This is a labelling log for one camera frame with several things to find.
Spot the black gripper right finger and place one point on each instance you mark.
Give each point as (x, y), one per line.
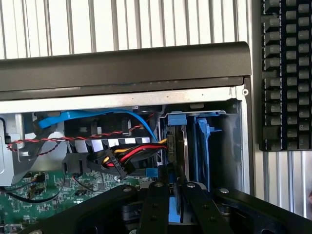
(202, 209)

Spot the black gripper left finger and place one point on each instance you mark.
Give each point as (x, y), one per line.
(156, 209)

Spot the silver metal disk bay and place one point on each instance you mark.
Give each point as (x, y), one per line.
(231, 146)

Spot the person's hand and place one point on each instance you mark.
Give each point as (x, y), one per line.
(310, 197)

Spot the blue data connector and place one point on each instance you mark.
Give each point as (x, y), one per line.
(152, 172)

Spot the green motherboard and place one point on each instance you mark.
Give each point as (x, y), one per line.
(48, 195)

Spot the black and silver PC case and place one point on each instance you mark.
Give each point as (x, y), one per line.
(122, 70)

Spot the silver metal drive cage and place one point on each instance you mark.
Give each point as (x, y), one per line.
(14, 151)

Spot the black keyboard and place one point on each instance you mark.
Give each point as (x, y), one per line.
(285, 80)

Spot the empty blue disk bracket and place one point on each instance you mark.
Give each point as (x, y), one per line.
(203, 136)

